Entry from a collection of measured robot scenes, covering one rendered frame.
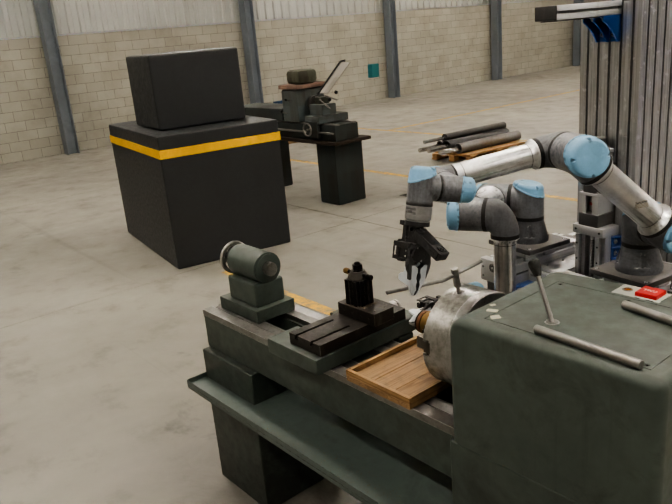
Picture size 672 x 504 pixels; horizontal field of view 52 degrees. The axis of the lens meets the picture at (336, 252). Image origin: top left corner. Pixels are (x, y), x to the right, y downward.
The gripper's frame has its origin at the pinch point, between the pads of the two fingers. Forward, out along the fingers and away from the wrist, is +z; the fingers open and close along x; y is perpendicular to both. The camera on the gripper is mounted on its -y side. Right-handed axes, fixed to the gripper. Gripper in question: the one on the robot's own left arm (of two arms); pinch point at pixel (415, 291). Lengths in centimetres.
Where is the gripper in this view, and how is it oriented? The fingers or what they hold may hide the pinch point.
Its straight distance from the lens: 198.9
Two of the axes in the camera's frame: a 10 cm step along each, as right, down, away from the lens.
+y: -6.5, -1.7, 7.4
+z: -0.8, 9.9, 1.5
